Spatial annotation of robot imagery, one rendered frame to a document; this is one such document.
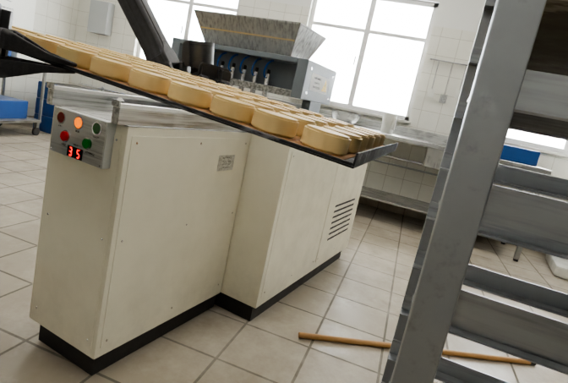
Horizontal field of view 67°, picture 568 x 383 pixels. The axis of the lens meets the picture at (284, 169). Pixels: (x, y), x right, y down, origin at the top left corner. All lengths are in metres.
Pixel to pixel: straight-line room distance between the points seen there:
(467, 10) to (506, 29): 4.82
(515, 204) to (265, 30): 1.64
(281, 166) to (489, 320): 1.46
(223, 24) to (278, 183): 0.77
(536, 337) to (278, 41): 1.65
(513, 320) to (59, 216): 1.38
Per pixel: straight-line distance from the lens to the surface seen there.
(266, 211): 1.84
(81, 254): 1.51
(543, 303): 0.85
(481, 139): 0.34
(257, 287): 1.94
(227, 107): 0.46
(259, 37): 1.95
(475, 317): 0.40
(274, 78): 1.91
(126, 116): 1.31
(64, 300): 1.62
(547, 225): 0.38
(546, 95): 0.38
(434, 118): 5.00
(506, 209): 0.38
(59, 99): 1.53
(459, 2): 5.18
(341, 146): 0.42
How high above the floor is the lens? 1.01
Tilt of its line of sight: 9 degrees down
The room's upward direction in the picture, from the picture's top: 12 degrees clockwise
